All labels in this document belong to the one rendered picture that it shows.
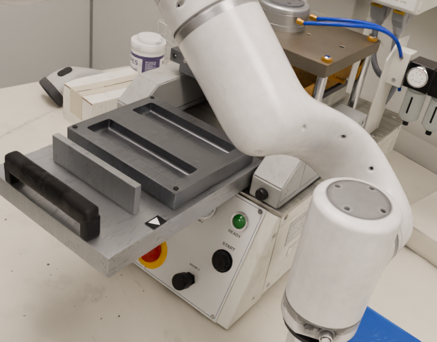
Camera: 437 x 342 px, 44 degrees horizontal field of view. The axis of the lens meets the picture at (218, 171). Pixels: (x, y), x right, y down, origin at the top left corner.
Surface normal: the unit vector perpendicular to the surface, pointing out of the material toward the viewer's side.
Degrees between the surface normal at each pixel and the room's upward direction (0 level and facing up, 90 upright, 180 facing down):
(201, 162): 0
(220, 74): 81
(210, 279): 65
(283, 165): 40
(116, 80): 1
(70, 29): 90
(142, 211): 0
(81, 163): 90
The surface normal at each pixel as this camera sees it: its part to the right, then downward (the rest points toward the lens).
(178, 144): 0.14, -0.83
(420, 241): -0.76, 0.27
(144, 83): -0.29, -0.40
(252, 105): -0.25, 0.14
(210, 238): -0.50, -0.02
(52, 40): 0.64, 0.50
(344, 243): -0.35, 0.48
